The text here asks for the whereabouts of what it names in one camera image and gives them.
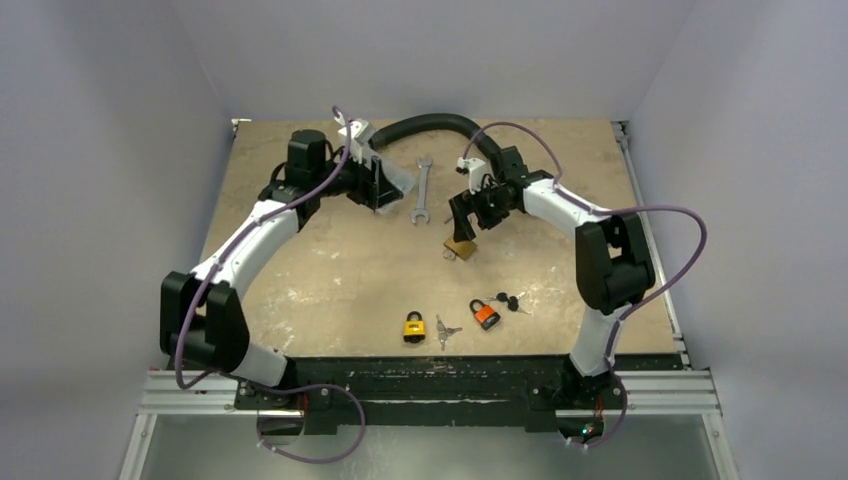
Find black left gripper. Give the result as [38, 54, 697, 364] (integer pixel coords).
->
[313, 144, 401, 209]

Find brass padlock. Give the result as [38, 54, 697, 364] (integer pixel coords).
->
[443, 236, 478, 261]

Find black-headed keys of orange padlock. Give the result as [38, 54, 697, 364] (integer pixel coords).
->
[484, 292, 531, 315]

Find orange black padlock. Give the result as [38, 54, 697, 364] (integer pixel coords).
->
[469, 299, 501, 331]

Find silver keys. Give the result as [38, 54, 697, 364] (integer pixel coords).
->
[436, 315, 463, 351]

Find yellow padlock black shackle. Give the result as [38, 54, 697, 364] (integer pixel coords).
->
[402, 311, 426, 344]

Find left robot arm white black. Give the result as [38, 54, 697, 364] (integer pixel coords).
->
[159, 120, 416, 409]

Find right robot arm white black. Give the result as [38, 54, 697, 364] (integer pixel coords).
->
[445, 147, 656, 407]

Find clear plastic compartment box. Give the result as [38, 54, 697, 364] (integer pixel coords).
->
[376, 158, 417, 214]

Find silver open-end wrench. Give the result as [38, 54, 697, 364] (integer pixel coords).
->
[410, 155, 433, 225]

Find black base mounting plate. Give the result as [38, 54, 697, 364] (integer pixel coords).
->
[235, 354, 624, 435]

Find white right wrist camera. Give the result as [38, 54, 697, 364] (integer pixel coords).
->
[456, 157, 491, 195]

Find black corrugated hose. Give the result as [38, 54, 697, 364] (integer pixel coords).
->
[368, 113, 505, 167]

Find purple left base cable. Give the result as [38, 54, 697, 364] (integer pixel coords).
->
[254, 382, 367, 464]

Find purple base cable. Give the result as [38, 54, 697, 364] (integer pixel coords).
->
[254, 382, 367, 464]
[563, 374, 629, 452]

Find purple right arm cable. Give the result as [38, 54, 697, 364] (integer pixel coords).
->
[461, 121, 709, 372]

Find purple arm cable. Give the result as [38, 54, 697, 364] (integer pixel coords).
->
[174, 105, 352, 391]
[461, 121, 709, 372]

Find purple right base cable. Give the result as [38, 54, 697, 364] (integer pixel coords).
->
[563, 374, 629, 452]

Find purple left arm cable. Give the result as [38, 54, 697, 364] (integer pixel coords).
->
[174, 105, 352, 391]

